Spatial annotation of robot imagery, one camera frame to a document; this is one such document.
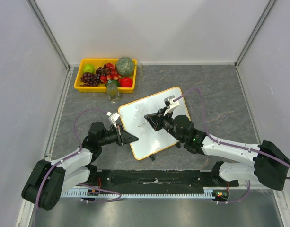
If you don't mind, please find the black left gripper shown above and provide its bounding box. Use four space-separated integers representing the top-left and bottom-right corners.
98 124 138 146

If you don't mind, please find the yellow framed whiteboard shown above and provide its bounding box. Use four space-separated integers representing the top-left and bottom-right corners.
118 87 182 160

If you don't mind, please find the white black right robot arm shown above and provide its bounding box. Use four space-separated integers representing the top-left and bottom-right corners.
144 109 290 191

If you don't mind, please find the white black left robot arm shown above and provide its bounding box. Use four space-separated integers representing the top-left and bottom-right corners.
21 122 139 211

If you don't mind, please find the red tomato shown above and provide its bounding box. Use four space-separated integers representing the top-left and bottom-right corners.
120 77 133 87

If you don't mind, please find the green avocado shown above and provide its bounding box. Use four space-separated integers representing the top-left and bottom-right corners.
105 79 120 87

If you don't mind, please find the green netted melon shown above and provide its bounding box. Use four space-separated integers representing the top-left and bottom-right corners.
116 57 134 76

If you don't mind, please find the red cherry bunch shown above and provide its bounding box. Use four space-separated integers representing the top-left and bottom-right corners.
97 62 121 83

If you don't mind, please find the dark purple grape bunch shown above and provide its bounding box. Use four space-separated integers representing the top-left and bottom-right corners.
80 69 102 87

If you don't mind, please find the green apple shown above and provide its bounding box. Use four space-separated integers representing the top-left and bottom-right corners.
83 64 95 73

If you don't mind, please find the yellow plastic fruit tray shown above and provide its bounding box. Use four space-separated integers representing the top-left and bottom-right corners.
74 58 137 93

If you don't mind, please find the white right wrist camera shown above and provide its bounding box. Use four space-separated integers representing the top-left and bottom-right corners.
163 96 179 116

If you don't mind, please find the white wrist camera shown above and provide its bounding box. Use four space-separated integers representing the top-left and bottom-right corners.
163 96 179 116
106 112 120 128

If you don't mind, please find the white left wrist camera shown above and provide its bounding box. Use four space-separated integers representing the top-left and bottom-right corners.
106 112 120 128

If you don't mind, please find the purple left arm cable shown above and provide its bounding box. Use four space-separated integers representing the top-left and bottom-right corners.
35 108 123 210

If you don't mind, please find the light blue cable duct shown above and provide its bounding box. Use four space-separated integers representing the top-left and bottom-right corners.
61 187 215 199

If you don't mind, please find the aluminium frame post left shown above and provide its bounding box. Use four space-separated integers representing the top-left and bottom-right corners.
26 0 71 71

